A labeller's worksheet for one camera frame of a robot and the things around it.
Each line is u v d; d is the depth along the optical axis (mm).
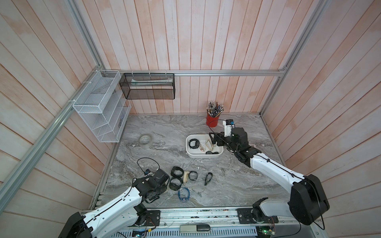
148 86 1036
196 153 975
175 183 837
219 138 738
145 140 1040
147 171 755
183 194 816
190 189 831
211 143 772
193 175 880
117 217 477
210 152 979
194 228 678
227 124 719
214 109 1017
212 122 1104
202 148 970
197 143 981
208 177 873
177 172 894
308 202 412
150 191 569
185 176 837
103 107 670
